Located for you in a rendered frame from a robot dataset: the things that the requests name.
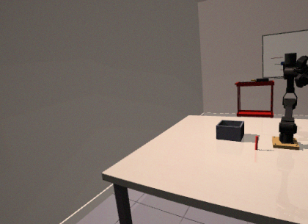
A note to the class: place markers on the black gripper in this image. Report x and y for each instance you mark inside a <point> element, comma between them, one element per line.
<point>301,78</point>

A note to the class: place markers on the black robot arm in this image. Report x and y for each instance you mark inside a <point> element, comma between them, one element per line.
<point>287,126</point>

